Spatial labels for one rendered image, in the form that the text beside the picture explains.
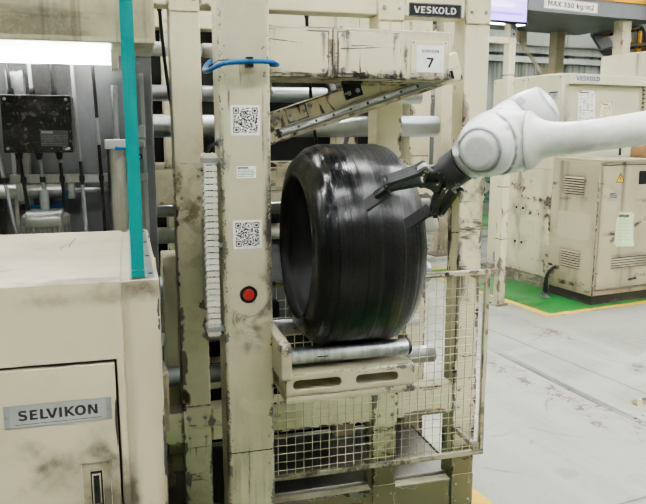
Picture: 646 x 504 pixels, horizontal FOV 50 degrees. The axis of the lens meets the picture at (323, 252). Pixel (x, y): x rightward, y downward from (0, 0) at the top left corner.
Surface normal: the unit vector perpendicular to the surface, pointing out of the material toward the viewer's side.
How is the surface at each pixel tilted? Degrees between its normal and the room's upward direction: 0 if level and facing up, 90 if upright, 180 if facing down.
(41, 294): 90
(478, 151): 99
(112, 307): 90
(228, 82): 90
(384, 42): 90
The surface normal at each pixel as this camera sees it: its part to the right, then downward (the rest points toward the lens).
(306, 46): 0.27, 0.16
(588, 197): -0.91, 0.07
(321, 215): -0.47, -0.20
